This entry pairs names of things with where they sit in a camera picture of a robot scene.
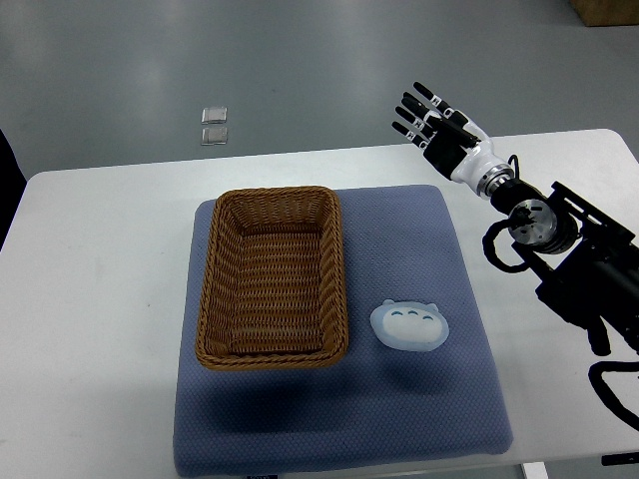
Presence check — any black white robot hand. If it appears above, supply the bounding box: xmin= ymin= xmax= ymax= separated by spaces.
xmin=391 ymin=82 xmax=512 ymax=195

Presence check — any blue white plush toy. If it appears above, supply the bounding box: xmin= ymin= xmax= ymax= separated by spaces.
xmin=369 ymin=299 xmax=449 ymax=352

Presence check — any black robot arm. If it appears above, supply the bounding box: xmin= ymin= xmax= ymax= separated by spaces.
xmin=392 ymin=82 xmax=638 ymax=356

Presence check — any brown wicker basket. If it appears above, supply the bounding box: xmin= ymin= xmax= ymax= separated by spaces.
xmin=195 ymin=186 xmax=349 ymax=371

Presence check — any brown cardboard box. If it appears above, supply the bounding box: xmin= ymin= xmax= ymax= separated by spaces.
xmin=569 ymin=0 xmax=638 ymax=27

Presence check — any upper metal floor plate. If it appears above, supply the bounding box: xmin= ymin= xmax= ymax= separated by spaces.
xmin=201 ymin=106 xmax=228 ymax=125

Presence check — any metal floor plate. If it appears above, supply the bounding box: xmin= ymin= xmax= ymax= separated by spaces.
xmin=201 ymin=106 xmax=228 ymax=125
xmin=201 ymin=126 xmax=229 ymax=146

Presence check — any lower metal floor plate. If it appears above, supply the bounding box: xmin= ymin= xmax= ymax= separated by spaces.
xmin=201 ymin=126 xmax=229 ymax=146

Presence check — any blue fabric mat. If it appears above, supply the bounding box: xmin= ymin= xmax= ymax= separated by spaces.
xmin=174 ymin=185 xmax=513 ymax=477

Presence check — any black cable loop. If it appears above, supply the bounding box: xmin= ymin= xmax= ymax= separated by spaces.
xmin=587 ymin=359 xmax=639 ymax=434

